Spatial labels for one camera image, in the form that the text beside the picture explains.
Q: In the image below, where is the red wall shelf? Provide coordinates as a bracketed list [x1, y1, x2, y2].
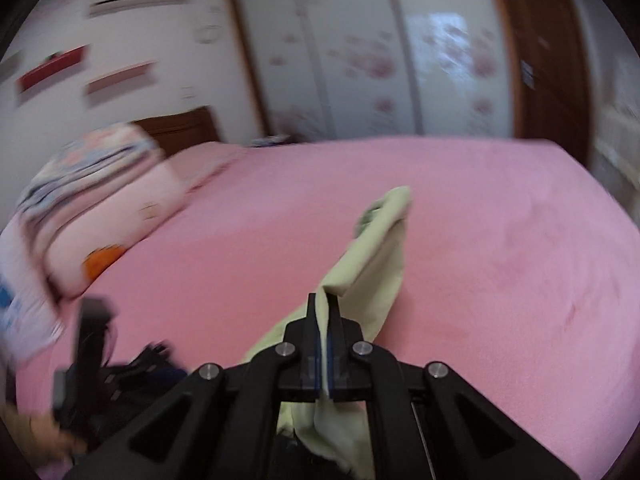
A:
[17, 45, 90, 97]

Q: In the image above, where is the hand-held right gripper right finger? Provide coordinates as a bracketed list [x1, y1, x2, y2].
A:
[327, 292, 577, 480]

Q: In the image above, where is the white blue printed quilt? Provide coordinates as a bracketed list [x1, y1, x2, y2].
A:
[0, 210, 67, 363]

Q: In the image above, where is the light green black hoodie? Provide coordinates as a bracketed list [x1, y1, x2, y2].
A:
[240, 186, 414, 480]

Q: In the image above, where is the brown wooden door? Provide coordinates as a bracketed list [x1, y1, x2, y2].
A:
[487, 0, 593, 166]

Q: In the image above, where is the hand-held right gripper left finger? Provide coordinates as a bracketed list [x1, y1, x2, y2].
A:
[64, 293, 322, 480]

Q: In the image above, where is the wooden headboard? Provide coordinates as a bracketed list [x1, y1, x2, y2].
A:
[131, 107, 222, 157]

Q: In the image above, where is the pink wall shelf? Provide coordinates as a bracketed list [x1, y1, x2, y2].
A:
[86, 60, 157, 102]

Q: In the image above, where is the pink quilt with orange flower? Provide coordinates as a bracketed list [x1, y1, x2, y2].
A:
[44, 157, 189, 302]

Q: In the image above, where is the pink bed blanket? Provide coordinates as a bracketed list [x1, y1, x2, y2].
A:
[14, 137, 640, 480]

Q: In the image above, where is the flower print wardrobe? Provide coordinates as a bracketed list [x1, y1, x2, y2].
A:
[227, 0, 517, 142]

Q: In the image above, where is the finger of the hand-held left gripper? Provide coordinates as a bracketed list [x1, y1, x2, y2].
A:
[114, 341, 187, 387]

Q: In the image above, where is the pink pillow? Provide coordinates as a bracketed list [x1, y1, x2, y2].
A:
[167, 141, 246, 192]

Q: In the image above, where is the person's left hand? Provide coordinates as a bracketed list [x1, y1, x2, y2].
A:
[0, 404, 77, 462]

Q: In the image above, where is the striped folded blanket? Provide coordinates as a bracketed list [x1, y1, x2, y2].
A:
[15, 122, 164, 223]

